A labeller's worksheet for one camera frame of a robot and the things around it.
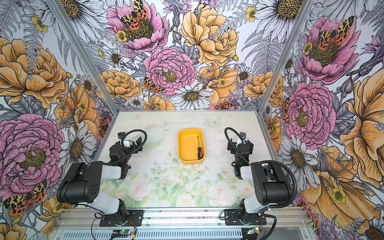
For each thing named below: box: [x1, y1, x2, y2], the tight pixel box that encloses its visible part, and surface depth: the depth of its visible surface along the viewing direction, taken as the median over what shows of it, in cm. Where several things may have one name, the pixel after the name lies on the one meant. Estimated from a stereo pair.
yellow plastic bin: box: [178, 128, 206, 165], surface depth 102 cm
